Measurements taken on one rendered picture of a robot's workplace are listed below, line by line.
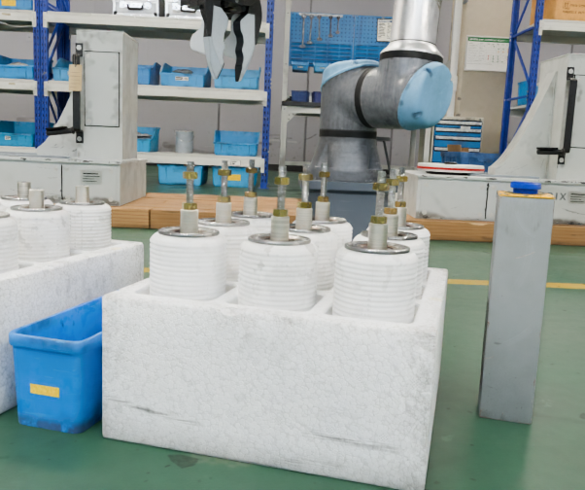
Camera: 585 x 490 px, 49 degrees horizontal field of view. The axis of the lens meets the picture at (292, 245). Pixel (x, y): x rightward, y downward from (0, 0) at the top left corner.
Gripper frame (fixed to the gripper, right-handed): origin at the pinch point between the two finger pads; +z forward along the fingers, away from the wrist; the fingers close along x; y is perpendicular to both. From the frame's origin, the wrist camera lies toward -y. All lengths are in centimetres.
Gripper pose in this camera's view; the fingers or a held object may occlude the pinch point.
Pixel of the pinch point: (230, 70)
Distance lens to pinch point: 92.1
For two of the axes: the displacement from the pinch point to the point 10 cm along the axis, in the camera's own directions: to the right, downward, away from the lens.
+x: -7.1, 0.8, -7.0
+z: -0.5, 9.9, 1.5
